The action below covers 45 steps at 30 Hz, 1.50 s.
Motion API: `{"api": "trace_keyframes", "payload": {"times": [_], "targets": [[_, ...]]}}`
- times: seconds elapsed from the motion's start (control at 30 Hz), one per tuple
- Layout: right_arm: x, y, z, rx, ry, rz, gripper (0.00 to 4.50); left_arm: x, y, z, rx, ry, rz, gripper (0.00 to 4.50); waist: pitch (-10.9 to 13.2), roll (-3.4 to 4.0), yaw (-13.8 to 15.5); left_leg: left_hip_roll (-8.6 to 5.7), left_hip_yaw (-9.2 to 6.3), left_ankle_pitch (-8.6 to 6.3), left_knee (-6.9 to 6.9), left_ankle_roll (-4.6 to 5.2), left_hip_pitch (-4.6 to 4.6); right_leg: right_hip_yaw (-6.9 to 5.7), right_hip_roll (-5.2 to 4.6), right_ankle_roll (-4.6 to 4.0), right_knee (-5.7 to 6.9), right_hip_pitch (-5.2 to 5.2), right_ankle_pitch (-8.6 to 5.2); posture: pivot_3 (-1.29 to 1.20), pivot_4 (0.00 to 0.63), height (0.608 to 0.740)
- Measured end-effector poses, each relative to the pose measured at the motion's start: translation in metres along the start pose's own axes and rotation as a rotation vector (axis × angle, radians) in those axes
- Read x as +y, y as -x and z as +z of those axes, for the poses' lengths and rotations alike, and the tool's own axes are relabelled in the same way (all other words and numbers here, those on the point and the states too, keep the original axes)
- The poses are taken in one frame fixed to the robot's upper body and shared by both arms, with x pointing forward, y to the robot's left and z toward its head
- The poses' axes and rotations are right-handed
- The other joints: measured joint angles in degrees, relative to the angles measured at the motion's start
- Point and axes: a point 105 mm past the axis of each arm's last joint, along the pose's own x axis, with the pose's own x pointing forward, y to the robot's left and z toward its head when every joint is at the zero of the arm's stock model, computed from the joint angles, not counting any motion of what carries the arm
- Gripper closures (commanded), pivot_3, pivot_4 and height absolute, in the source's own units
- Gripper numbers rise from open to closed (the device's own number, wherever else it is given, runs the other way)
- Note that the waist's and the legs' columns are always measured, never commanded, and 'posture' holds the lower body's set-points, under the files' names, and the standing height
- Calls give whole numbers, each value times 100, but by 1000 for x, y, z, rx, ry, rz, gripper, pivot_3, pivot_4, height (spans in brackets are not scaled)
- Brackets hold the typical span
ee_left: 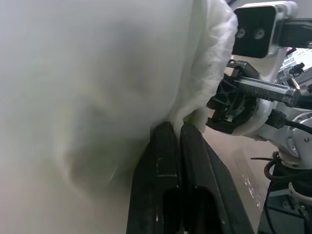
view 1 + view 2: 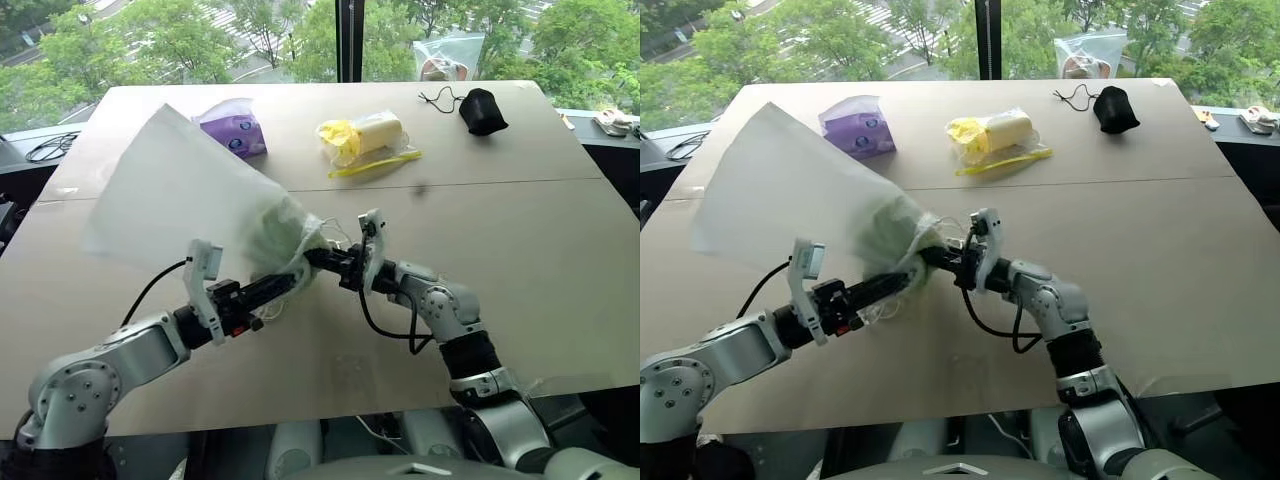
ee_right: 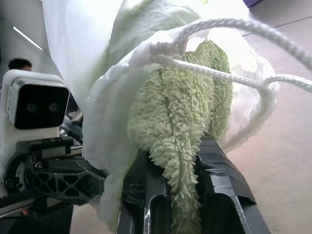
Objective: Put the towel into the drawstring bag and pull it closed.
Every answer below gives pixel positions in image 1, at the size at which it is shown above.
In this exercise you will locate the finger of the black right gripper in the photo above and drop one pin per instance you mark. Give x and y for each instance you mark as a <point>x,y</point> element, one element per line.
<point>226,97</point>
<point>223,123</point>

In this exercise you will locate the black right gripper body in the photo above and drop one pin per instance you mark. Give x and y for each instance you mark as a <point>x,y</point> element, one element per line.
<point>268,91</point>

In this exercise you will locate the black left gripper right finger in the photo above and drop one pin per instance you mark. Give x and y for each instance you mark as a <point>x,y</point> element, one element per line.
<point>202,170</point>

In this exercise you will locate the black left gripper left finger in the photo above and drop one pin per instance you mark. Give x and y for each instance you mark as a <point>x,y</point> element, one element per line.
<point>156,170</point>

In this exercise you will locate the pale yellow fluffy towel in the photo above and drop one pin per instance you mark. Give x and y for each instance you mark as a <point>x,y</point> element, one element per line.
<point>198,120</point>

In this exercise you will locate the cluttered background equipment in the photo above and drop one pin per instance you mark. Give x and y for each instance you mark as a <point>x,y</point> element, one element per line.
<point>296,65</point>

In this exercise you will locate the dark robot body base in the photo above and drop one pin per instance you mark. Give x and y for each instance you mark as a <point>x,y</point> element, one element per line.
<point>287,207</point>

